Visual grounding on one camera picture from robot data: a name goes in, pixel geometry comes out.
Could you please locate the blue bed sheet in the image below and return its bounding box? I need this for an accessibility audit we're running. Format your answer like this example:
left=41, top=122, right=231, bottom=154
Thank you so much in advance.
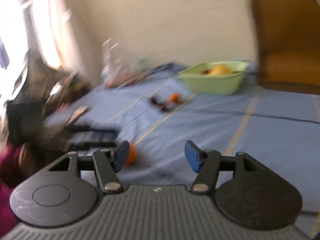
left=46, top=64, right=319, bottom=237

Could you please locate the clear plastic fruit bag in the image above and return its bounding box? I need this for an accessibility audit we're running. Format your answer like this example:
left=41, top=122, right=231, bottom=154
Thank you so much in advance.
left=101, top=38, right=151, bottom=88

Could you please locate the orange tangerine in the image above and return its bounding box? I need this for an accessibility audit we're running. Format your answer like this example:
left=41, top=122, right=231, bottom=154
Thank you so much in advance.
left=125, top=145, right=138, bottom=166
left=168, top=93, right=182, bottom=104

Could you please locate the large yellow fruit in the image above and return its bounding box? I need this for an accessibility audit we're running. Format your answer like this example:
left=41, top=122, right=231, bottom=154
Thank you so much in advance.
left=208, top=64, right=233, bottom=76

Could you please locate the brown woven seat cushion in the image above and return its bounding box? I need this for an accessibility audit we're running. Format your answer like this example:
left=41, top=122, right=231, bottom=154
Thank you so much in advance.
left=251, top=0, right=319, bottom=94

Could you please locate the light green plastic basin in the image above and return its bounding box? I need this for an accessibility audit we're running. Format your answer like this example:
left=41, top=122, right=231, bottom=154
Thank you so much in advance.
left=176, top=61, right=249, bottom=95

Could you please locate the dark purple plum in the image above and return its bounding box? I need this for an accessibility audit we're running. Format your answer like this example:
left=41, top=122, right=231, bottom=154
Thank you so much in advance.
left=149, top=96, right=167, bottom=112

